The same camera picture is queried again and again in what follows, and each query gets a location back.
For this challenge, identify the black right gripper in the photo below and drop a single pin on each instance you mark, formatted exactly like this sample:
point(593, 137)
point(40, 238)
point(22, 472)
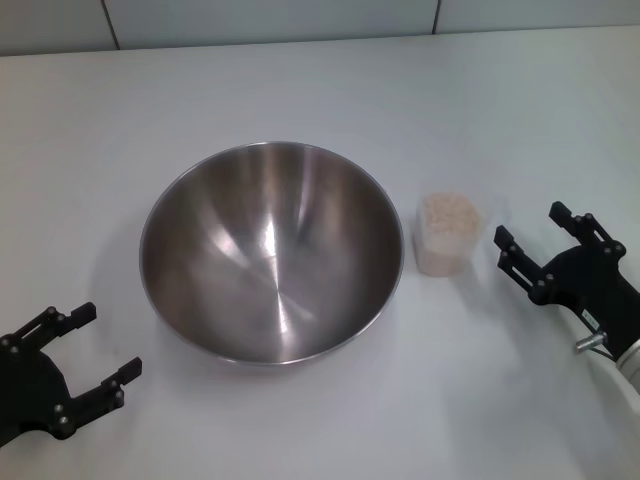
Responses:
point(590, 285)

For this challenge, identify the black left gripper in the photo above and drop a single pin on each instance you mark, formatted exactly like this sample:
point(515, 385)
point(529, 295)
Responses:
point(30, 390)

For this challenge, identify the clear cup of rice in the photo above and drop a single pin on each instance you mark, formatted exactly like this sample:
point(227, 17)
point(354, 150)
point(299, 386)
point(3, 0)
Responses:
point(450, 217)

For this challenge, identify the clear plastic measuring cup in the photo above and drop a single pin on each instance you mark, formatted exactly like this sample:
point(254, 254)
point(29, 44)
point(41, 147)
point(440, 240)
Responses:
point(425, 250)

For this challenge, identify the large stainless steel bowl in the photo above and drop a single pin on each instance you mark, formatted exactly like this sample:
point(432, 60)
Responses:
point(270, 260)

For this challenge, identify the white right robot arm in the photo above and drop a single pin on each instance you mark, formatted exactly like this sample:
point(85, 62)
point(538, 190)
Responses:
point(631, 370)

